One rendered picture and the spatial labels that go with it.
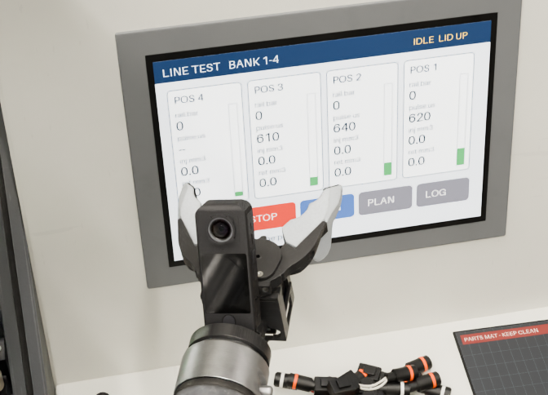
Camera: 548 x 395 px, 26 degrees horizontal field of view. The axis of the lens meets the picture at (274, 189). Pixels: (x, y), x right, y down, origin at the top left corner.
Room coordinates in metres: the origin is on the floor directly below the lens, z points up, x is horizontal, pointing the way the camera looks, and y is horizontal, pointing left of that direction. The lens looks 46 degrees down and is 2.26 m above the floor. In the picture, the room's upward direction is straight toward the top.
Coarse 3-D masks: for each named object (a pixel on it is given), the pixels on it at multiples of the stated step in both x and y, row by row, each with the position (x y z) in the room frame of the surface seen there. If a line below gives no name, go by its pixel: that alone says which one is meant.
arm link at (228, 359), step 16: (192, 352) 0.59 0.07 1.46; (208, 352) 0.58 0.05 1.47; (224, 352) 0.58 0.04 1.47; (240, 352) 0.58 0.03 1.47; (256, 352) 0.59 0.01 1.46; (192, 368) 0.57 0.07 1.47; (208, 368) 0.56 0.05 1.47; (224, 368) 0.56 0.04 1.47; (240, 368) 0.57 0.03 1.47; (256, 368) 0.57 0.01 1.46; (176, 384) 0.56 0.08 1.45; (240, 384) 0.59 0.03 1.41; (256, 384) 0.56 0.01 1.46
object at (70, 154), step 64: (0, 0) 1.02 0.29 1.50; (64, 0) 1.03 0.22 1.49; (128, 0) 1.04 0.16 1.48; (192, 0) 1.05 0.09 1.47; (256, 0) 1.06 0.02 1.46; (320, 0) 1.08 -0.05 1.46; (0, 64) 1.00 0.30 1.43; (64, 64) 1.01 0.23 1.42; (64, 128) 0.99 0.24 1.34; (64, 192) 0.97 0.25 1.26; (128, 192) 0.98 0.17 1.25; (512, 192) 1.05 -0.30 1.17; (64, 256) 0.95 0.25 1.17; (128, 256) 0.96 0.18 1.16; (384, 256) 1.01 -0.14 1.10; (448, 256) 1.02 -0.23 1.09; (512, 256) 1.03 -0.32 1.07; (64, 320) 0.92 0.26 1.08; (128, 320) 0.93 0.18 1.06; (192, 320) 0.94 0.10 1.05; (320, 320) 0.97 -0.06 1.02; (384, 320) 0.98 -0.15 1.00; (448, 320) 0.99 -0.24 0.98
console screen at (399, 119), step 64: (384, 0) 1.09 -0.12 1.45; (448, 0) 1.10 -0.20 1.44; (512, 0) 1.11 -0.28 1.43; (128, 64) 1.02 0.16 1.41; (192, 64) 1.03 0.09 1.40; (256, 64) 1.04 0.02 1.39; (320, 64) 1.05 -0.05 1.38; (384, 64) 1.07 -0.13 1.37; (448, 64) 1.08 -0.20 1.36; (512, 64) 1.09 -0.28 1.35; (128, 128) 1.00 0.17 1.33; (192, 128) 1.01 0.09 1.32; (256, 128) 1.02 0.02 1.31; (320, 128) 1.03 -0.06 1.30; (384, 128) 1.05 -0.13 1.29; (448, 128) 1.06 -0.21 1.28; (512, 128) 1.07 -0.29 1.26; (256, 192) 1.00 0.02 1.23; (320, 192) 1.01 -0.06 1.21; (384, 192) 1.03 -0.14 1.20; (448, 192) 1.04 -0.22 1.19
